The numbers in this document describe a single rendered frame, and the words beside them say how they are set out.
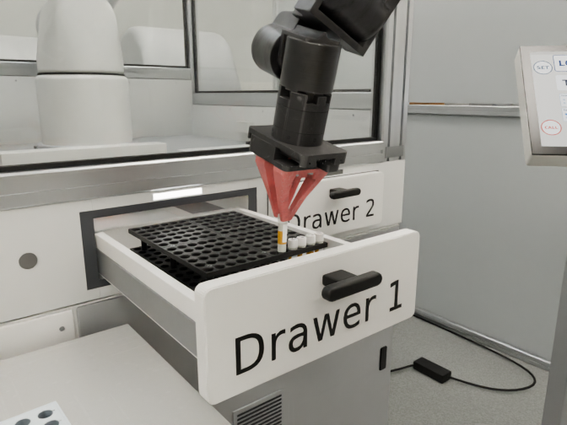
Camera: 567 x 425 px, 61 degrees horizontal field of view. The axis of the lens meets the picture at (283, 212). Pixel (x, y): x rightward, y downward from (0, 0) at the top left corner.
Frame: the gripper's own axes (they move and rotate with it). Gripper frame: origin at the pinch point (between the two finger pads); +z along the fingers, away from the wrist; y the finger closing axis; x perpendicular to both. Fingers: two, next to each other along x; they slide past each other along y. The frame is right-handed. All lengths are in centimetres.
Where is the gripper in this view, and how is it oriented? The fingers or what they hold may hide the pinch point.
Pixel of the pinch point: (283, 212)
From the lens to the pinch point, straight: 56.8
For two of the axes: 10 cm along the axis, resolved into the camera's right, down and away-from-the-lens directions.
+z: -1.6, 9.0, 4.1
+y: 6.1, 4.2, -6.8
